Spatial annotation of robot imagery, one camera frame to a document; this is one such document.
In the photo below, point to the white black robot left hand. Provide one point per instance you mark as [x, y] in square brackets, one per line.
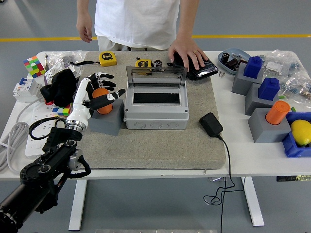
[81, 97]

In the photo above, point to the person's left hand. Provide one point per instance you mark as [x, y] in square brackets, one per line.
[187, 49]

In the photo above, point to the person's right hand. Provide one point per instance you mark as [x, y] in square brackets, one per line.
[85, 28]

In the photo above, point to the orange cylinder battery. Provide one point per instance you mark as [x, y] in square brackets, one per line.
[105, 109]
[277, 112]

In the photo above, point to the glossy black case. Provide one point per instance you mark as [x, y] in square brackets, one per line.
[206, 72]

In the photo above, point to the smoky transparent box lid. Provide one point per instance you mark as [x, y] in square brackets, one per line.
[158, 77]

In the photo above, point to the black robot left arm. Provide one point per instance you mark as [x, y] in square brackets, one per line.
[48, 165]

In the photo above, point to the person's left forearm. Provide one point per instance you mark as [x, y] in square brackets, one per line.
[186, 21]

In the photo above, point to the person's right forearm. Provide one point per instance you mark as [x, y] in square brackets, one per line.
[84, 8]

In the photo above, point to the grey plastic electrical box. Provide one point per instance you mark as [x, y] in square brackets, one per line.
[155, 114]

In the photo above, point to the black cloth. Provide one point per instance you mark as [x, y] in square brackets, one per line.
[60, 85]

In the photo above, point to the small colourful puzzle cube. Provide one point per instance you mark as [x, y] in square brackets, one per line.
[62, 111]

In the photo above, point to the small black silver capacitor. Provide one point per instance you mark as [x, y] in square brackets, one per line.
[158, 63]

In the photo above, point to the small red block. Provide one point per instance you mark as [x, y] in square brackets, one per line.
[49, 103]

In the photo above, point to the square yellow tape measure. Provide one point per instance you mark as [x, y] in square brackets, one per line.
[107, 58]

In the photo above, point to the grey block with round hole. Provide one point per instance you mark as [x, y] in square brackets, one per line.
[107, 125]

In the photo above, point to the clear plastic bag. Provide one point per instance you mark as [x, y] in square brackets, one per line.
[60, 57]

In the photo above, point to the black capacitor in dish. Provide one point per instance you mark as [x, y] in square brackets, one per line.
[224, 57]

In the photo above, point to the round yellow tape measure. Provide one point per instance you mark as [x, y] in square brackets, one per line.
[142, 63]

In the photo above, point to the brown electronic components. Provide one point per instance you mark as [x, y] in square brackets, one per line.
[233, 63]

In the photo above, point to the silver pen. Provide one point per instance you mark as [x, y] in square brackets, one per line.
[46, 61]

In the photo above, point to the person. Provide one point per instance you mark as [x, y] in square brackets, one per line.
[136, 21]

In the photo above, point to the blue-grey oval dish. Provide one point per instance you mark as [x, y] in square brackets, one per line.
[239, 51]

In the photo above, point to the large colourful puzzle cube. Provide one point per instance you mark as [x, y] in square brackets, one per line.
[34, 66]

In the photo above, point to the white blue circuit breaker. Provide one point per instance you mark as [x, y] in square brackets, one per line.
[24, 89]

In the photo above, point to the grey block holder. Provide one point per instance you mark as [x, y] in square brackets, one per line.
[262, 131]
[240, 82]
[252, 102]

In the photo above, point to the blue bottle-shaped block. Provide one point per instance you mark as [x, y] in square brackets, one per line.
[252, 68]
[268, 88]

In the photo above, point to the black power adapter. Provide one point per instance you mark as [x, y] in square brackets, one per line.
[211, 123]

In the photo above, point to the grey-brown mat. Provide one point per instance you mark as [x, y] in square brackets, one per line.
[145, 150]

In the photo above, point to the clear bag of components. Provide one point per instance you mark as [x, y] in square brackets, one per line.
[279, 63]
[297, 87]

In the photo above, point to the small green piece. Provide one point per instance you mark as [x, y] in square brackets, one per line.
[293, 109]
[282, 97]

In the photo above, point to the white table leg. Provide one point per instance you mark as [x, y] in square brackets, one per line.
[77, 204]
[252, 201]

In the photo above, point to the yellow lemon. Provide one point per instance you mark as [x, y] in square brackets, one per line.
[301, 132]

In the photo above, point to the blue plastic bin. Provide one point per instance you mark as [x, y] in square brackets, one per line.
[291, 148]

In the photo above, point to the black table control panel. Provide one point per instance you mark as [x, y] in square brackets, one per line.
[286, 178]

